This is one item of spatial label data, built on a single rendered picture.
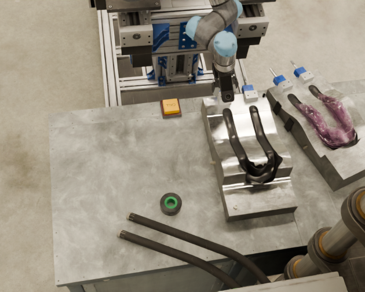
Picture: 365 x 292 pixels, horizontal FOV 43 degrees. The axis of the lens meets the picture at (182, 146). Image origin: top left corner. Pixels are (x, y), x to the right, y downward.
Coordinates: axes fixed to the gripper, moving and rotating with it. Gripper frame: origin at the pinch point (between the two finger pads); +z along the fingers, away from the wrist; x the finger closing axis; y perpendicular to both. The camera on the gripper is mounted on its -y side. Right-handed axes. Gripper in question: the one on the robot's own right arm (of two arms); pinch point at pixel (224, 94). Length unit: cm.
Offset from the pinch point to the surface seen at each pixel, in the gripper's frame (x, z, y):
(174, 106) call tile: 20.2, 7.9, 2.5
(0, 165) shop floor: 123, 81, 21
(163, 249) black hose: 33, -4, -56
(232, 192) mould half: 5.1, 1.8, -38.7
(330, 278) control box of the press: -4, -64, -77
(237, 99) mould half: -5.6, 5.8, -0.6
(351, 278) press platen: -15, -44, -77
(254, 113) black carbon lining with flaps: -11.0, 6.3, -7.5
